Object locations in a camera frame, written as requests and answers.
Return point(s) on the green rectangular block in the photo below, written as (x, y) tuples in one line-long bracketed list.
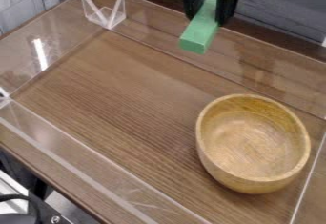
[(201, 30)]

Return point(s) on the brown wooden bowl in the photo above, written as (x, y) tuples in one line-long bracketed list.
[(253, 143)]

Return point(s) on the clear acrylic front wall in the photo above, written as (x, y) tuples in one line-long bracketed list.
[(109, 191)]

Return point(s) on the black metal table frame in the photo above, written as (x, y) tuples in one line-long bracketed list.
[(38, 189)]

